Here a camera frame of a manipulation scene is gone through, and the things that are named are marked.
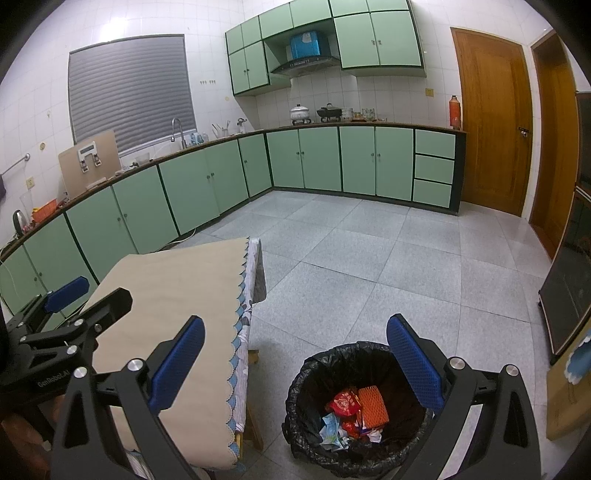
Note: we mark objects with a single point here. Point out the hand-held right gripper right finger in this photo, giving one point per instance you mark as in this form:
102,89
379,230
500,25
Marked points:
413,360

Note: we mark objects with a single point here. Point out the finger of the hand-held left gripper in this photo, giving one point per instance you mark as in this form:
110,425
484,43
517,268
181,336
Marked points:
108,304
69,290

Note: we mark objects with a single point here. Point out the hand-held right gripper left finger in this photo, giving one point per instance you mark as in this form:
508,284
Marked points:
178,364

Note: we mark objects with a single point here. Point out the orange mesh pad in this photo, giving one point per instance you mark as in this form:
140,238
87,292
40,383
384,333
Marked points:
373,406

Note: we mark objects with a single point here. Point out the red packet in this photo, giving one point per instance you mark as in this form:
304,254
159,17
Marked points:
344,401

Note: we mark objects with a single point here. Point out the silver blue foil bag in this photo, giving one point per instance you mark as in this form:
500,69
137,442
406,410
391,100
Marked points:
371,434

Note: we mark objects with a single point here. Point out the red plastic bag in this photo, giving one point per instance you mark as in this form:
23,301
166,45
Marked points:
353,427

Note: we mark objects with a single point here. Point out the black trash bin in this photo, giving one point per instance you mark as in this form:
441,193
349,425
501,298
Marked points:
314,369

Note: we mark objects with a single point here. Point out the person's left hand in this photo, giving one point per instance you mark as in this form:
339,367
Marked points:
18,427

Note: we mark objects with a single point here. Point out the orange basket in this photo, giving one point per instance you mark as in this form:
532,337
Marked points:
45,211

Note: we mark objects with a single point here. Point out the metal kettle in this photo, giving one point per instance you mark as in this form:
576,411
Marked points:
18,222

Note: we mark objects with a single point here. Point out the cardboard board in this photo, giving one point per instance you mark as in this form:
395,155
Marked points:
71,177

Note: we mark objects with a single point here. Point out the white device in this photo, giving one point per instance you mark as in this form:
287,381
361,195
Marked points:
88,150

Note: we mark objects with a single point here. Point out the cardboard box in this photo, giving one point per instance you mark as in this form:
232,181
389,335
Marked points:
561,406

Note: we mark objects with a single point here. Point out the green base cabinets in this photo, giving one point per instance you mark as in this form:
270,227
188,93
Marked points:
207,175

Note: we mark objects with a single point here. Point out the black cabinet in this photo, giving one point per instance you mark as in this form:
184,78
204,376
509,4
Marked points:
568,277

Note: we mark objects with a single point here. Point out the metal faucet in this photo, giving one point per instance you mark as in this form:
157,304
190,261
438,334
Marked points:
178,134

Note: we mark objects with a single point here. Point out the grey window blind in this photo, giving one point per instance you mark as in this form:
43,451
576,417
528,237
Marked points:
129,92

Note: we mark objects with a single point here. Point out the utensil holder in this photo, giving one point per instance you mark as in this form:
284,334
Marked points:
221,130

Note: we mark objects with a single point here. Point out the glass jars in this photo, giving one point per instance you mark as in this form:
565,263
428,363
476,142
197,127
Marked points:
364,114

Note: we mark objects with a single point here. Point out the orange thermos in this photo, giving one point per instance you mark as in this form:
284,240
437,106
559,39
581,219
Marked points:
455,113

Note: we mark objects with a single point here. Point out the wooden door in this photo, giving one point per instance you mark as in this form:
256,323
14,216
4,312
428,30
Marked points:
489,120
554,147

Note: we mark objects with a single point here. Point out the black wok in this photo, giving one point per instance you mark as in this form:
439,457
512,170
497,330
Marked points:
330,112

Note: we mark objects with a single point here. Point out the white cooking pot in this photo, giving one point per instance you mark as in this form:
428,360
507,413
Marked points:
300,113

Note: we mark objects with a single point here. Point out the range hood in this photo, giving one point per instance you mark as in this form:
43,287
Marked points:
304,65

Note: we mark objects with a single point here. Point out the blue box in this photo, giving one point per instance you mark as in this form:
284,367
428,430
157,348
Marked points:
305,45

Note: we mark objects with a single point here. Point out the metal towel rail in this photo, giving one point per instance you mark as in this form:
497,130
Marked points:
14,165

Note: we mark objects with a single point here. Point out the green wall cabinets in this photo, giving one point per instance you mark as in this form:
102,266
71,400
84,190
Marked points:
378,41

